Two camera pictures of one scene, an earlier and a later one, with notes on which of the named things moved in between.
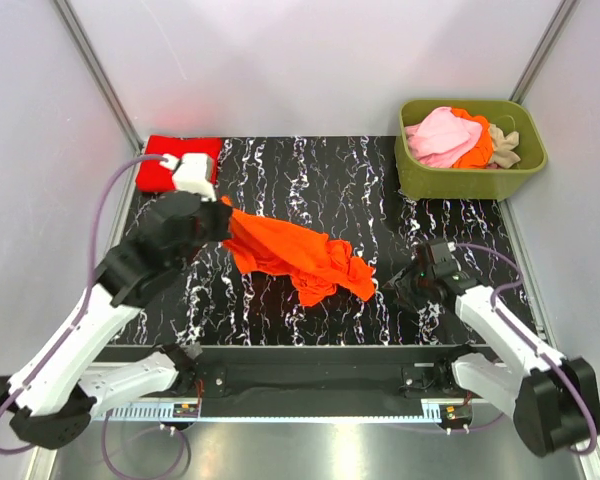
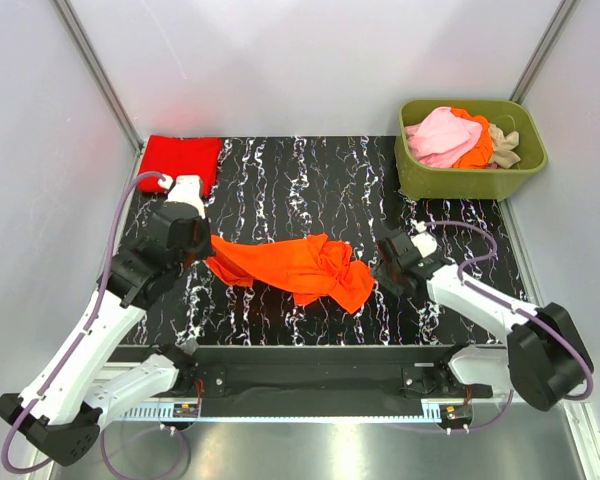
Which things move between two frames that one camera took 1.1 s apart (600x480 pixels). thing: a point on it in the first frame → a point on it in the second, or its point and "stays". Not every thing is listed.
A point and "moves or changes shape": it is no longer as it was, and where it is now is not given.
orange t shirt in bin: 481,152 stays
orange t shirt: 315,263 moves or changes shape
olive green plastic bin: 465,149 stays
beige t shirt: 503,144 stays
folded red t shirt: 158,177 stays
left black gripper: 225,214 → 206,250
